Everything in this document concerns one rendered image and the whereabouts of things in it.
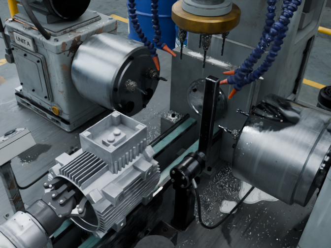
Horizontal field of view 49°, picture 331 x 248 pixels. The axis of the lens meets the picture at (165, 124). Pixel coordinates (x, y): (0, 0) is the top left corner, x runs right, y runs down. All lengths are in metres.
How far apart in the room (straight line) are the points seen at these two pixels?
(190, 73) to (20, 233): 0.70
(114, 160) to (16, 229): 0.23
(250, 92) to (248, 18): 0.23
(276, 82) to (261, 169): 0.37
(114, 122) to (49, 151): 0.49
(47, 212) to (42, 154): 0.58
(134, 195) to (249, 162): 0.29
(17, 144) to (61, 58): 0.38
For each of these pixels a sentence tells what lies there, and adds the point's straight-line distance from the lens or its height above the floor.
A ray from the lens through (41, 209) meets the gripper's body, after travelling 0.79.
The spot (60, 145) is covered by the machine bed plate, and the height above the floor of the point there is 0.80.
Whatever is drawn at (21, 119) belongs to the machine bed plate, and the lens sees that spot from 1.53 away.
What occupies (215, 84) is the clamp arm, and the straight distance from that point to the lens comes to 0.83.
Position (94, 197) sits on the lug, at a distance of 0.78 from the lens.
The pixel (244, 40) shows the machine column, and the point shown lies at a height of 1.19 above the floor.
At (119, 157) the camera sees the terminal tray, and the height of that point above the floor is 1.11.
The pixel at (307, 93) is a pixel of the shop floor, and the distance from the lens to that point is 3.36.
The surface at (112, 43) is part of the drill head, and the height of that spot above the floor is 1.16.
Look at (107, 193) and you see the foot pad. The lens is 0.80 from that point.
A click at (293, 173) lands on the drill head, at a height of 1.08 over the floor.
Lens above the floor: 1.67
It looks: 38 degrees down
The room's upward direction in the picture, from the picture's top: 2 degrees clockwise
